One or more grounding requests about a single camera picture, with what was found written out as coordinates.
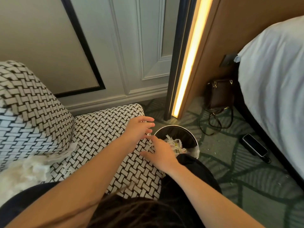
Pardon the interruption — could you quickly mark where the black smartphone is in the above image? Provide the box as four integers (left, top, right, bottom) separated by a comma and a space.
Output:
242, 133, 269, 157

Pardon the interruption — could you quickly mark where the person's left forearm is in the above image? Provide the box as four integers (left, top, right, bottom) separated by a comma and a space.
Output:
4, 137, 133, 228

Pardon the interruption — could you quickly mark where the person's right hand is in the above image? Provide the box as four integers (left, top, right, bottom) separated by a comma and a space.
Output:
139, 135, 181, 175

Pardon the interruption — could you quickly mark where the black round trash bin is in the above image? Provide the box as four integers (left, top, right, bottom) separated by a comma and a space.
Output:
154, 125, 200, 159

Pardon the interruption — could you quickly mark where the white bed sheet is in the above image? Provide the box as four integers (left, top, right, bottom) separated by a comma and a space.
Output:
234, 15, 304, 180

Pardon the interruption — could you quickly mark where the dark bed base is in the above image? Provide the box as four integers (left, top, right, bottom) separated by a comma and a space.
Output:
234, 66, 304, 190

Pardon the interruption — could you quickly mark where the wooden headboard panel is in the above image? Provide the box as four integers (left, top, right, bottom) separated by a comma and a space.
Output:
178, 0, 304, 119

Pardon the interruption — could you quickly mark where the person's left hand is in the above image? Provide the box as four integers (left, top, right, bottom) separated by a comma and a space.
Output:
122, 116, 155, 151

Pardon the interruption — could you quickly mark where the black white woven-pattern sofa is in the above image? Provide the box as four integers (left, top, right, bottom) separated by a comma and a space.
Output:
0, 60, 167, 201

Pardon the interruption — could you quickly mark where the lit yellow light strip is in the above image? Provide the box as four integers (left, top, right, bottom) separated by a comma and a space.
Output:
172, 0, 214, 118

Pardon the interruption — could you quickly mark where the pile of white paper scraps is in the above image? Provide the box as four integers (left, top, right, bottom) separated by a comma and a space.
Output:
0, 142, 79, 207

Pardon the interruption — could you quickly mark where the white paper wad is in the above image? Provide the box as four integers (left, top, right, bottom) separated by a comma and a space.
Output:
164, 135, 188, 155

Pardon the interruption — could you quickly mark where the person's right forearm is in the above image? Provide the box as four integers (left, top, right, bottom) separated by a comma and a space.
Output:
167, 163, 265, 228

